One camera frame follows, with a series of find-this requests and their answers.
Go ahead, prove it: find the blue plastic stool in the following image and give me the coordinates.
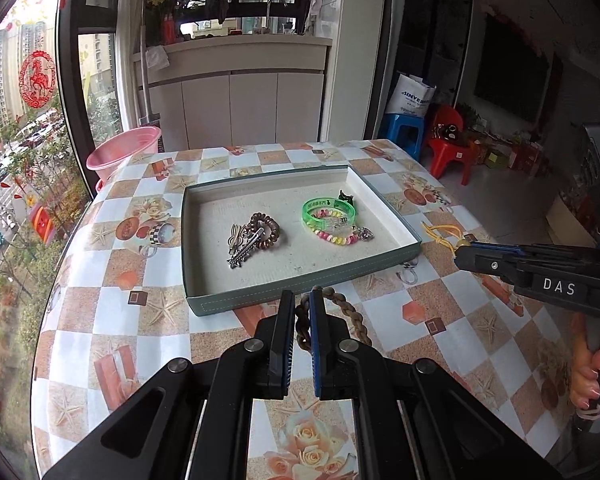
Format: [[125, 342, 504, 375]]
[[378, 112, 426, 161]]

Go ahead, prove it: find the pile of cardboard boxes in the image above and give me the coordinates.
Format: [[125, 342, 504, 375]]
[[484, 132, 548, 177]]

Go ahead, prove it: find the red lantern window decal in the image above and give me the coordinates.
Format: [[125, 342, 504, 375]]
[[29, 204, 56, 246]]

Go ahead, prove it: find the brown spiral hair tie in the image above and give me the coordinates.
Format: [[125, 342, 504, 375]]
[[245, 212, 282, 251]]

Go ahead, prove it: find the pink plastic basin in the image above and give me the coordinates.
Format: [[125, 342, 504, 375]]
[[86, 126, 162, 192]]

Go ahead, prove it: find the round red window decal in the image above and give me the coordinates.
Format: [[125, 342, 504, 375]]
[[19, 51, 57, 108]]

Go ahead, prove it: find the grey-green shallow tray box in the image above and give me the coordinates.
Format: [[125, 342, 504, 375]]
[[180, 162, 422, 318]]

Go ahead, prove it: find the person's right hand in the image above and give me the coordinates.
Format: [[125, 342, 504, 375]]
[[570, 310, 600, 411]]

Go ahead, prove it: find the white printed bag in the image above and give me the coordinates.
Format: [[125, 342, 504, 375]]
[[384, 72, 437, 117]]

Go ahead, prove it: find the white sink cabinet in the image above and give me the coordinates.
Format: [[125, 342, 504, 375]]
[[137, 34, 333, 153]]

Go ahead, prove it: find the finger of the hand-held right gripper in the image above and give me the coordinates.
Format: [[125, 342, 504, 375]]
[[467, 241, 528, 256], [453, 245, 531, 287]]

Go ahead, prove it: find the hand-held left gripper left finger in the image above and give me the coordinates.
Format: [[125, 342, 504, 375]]
[[42, 290, 297, 480]]

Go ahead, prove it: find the white hanging cloth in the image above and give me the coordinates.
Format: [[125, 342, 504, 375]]
[[145, 46, 170, 70]]

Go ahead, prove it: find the pink yellow bead bracelet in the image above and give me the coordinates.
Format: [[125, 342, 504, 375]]
[[307, 210, 361, 247]]

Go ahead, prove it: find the green translucent bracelet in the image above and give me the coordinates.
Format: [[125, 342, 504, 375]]
[[301, 197, 357, 228]]

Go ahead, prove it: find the metal faucet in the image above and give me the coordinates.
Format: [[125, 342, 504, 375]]
[[266, 0, 287, 33]]

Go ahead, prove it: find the dark wall screen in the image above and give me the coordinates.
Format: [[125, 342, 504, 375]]
[[474, 12, 551, 123]]

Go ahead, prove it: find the bunny-shaped metal hair clip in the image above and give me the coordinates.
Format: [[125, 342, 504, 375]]
[[228, 224, 253, 256]]

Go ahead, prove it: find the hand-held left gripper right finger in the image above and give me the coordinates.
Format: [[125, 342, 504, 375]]
[[310, 286, 545, 480]]

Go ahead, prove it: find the silver alligator hair clip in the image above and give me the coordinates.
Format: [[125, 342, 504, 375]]
[[227, 228, 267, 271]]

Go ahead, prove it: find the brown braided hair band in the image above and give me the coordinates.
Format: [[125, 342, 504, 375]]
[[294, 287, 373, 356]]

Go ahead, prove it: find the red plastic chair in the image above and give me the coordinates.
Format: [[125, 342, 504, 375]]
[[425, 105, 478, 183]]

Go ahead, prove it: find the yellow beaded hair tie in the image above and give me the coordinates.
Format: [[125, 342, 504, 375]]
[[421, 222, 470, 257]]

